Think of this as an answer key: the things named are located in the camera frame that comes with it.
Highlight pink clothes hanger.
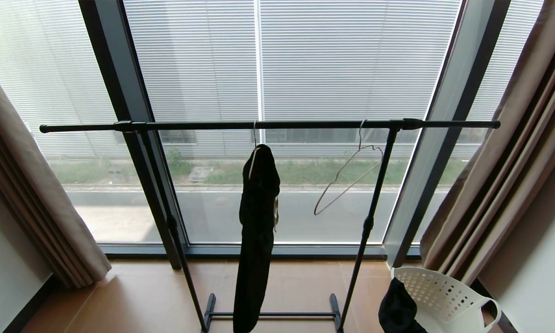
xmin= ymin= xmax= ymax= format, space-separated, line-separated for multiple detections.
xmin=313 ymin=119 xmax=384 ymax=216
xmin=248 ymin=120 xmax=262 ymax=182

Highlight black shorts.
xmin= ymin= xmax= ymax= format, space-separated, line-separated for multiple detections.
xmin=233 ymin=143 xmax=281 ymax=333

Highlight black garment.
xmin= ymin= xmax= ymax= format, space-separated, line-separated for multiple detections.
xmin=378 ymin=277 xmax=428 ymax=333

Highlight black clothes rack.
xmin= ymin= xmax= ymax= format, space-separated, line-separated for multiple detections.
xmin=39 ymin=118 xmax=501 ymax=333

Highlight white laundry basket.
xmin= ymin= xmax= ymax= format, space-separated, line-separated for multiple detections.
xmin=391 ymin=266 xmax=502 ymax=333

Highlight window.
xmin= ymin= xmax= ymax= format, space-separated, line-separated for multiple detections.
xmin=0 ymin=0 xmax=545 ymax=259

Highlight beige curtain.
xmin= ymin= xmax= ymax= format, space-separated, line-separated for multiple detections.
xmin=420 ymin=0 xmax=555 ymax=286
xmin=0 ymin=46 xmax=112 ymax=290

